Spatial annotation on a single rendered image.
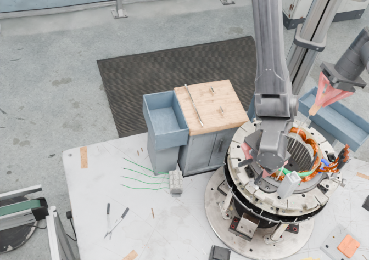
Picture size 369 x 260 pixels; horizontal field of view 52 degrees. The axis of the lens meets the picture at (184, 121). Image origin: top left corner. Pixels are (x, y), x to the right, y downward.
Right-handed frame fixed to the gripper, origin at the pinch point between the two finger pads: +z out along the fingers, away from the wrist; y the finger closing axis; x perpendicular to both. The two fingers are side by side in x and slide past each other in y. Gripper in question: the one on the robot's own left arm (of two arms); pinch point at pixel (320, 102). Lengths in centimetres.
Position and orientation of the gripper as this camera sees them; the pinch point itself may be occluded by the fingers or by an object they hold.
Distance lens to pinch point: 97.8
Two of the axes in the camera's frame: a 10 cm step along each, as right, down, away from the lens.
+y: 8.8, 1.0, 4.6
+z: -3.8, 7.1, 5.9
